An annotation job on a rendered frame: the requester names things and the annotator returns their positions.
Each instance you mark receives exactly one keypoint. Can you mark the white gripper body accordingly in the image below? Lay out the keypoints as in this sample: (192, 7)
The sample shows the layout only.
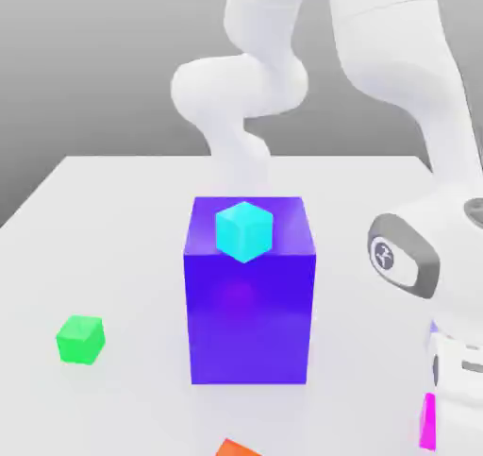
(458, 382)

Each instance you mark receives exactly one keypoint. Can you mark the small magenta cube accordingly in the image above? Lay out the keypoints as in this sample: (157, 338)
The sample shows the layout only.
(428, 425)

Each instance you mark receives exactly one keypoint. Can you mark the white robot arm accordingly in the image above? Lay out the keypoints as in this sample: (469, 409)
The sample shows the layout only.
(396, 67)

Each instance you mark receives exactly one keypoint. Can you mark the small orange cube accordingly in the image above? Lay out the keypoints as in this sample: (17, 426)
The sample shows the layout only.
(236, 449)

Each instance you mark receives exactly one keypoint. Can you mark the small cyan cube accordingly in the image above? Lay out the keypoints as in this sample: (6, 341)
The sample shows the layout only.
(244, 233)

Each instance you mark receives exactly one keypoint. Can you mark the small green cube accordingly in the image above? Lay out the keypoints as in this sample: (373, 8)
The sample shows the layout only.
(80, 339)

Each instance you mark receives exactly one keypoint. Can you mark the large purple box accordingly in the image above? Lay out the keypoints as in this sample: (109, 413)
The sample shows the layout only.
(249, 320)

